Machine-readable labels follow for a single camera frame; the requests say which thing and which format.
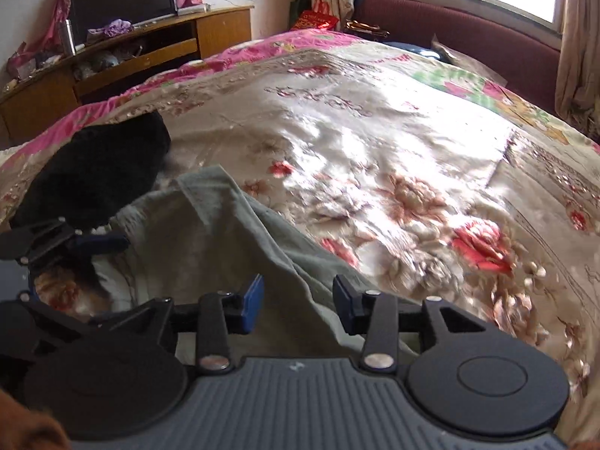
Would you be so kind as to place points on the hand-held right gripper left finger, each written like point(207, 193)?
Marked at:
point(252, 304)

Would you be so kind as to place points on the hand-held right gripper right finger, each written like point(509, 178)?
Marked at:
point(342, 304)

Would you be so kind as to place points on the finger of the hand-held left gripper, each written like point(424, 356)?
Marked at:
point(101, 244)
point(51, 316)

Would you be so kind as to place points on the grey-green pants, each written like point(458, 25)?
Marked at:
point(234, 234)

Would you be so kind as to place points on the black cloth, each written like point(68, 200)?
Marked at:
point(93, 173)

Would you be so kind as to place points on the beige floral satin blanket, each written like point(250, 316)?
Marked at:
point(375, 150)

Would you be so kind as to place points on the steel thermos bottle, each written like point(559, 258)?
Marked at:
point(68, 37)

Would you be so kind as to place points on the purple cloth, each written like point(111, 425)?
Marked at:
point(112, 28)

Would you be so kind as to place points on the wooden cabinet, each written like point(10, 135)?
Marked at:
point(220, 33)

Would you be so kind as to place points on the pink floral quilt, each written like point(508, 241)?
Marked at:
point(262, 47)

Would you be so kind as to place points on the blue pillow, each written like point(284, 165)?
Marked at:
point(412, 49)

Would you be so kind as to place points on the clear plastic bag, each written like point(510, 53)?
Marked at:
point(461, 58)

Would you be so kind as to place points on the red gift bag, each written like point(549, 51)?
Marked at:
point(314, 18)

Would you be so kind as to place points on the maroon padded headboard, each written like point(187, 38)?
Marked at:
point(445, 23)

